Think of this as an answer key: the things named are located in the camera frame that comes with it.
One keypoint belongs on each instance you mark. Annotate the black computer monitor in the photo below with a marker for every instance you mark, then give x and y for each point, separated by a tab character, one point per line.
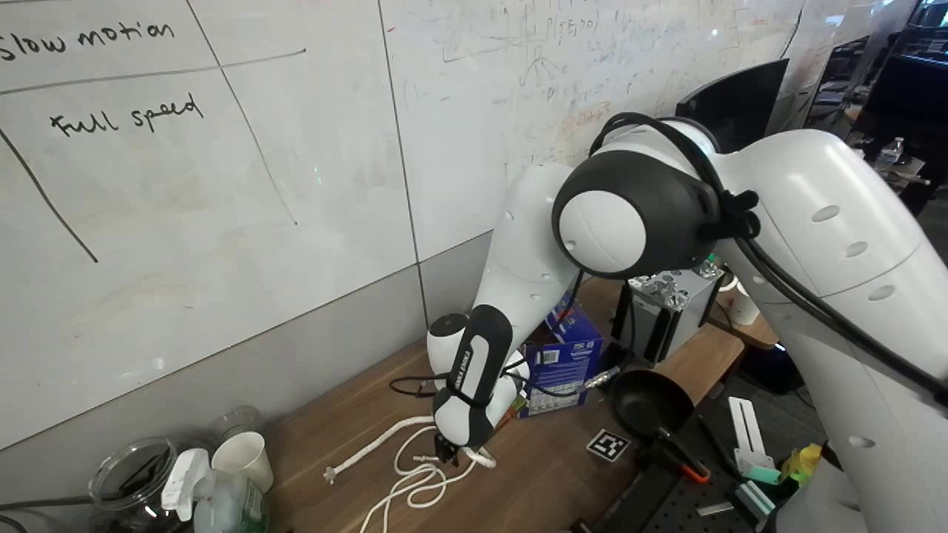
736	105

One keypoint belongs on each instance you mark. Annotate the blue cardboard box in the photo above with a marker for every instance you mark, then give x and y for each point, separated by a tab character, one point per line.
566	357

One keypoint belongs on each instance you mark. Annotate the white plastic strip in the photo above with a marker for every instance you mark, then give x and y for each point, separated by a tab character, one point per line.
747	425

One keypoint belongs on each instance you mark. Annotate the clear glass jar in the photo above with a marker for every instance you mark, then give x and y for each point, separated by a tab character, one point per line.
128	475

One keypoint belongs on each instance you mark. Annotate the white paper cup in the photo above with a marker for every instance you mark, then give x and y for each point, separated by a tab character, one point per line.
745	311
245	461

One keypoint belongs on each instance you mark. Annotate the silver metal toaster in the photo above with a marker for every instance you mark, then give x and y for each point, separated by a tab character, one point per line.
671	305

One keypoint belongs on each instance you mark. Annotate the black computer under desk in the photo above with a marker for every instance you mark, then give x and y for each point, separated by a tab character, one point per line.
772	367

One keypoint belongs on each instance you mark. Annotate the white bottle on desk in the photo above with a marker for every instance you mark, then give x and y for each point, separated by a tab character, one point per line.
889	157

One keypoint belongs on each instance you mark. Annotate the clear plastic cup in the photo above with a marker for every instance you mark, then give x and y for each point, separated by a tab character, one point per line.
237	418

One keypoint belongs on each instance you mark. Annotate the black white fiducial tag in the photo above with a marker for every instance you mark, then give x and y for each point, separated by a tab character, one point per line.
609	444

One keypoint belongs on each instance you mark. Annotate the teal plastic object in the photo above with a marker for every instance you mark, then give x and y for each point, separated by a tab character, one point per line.
759	498

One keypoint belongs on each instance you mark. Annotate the yellow green toy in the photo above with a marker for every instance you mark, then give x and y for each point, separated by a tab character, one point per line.
803	461

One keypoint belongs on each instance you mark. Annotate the white whiteboard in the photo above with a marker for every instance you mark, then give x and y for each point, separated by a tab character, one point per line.
196	246

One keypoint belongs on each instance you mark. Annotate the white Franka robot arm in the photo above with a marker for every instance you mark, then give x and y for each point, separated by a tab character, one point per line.
840	246

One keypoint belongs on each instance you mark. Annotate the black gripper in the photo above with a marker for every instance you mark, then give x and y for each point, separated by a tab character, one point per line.
451	444

